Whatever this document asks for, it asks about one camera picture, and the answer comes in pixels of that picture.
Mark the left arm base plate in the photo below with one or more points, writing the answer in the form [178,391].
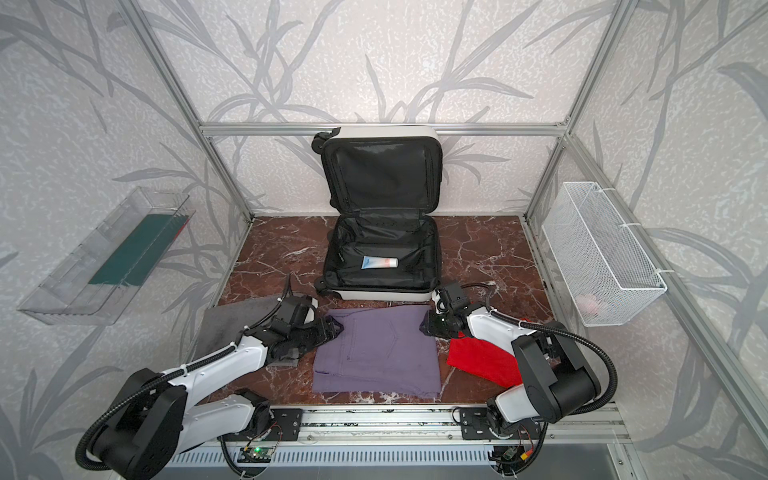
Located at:
[282,424]

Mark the white wire mesh basket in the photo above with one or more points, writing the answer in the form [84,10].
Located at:
[597,253]

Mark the purple trousers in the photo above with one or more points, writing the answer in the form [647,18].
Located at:
[379,350]

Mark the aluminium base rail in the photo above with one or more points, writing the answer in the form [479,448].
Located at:
[432,424]

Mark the pink item in basket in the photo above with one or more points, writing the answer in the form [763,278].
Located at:
[589,305]

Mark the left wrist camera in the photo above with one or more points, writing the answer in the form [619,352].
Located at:
[297,310]

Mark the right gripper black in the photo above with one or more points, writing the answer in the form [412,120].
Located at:
[441,322]

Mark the grey towel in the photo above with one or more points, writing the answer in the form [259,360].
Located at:
[221,325]

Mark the white blue tube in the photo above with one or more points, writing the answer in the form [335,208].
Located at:
[373,262]

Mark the white hard-shell suitcase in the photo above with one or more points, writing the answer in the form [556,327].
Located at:
[385,183]

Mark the clear plastic wall tray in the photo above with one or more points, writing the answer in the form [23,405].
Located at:
[97,281]

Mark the red t-shirt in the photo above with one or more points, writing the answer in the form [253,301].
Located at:
[487,352]

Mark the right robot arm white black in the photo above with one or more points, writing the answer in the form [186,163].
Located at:
[562,373]

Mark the green circuit board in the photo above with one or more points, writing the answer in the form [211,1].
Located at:
[252,455]

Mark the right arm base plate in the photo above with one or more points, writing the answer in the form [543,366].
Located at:
[480,423]

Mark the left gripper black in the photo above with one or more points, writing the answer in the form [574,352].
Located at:
[309,332]

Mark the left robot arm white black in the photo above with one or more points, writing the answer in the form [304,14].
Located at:
[157,415]

